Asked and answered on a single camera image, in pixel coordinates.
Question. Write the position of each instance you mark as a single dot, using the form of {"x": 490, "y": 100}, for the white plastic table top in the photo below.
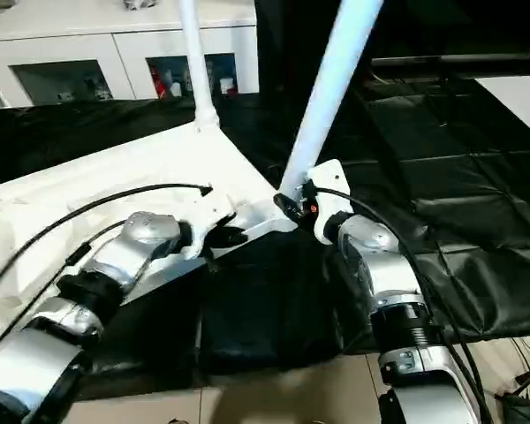
{"x": 88, "y": 177}

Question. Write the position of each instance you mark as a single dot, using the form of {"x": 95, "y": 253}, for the white flat board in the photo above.
{"x": 517, "y": 102}

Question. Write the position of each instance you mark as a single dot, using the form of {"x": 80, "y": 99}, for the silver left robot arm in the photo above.
{"x": 106, "y": 274}

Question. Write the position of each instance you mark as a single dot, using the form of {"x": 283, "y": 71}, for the black plastic mat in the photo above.
{"x": 459, "y": 203}

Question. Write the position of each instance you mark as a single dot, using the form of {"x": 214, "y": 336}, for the white glass-door cabinet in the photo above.
{"x": 71, "y": 31}

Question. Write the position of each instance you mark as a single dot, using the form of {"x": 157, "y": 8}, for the grey crumpled object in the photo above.
{"x": 141, "y": 3}

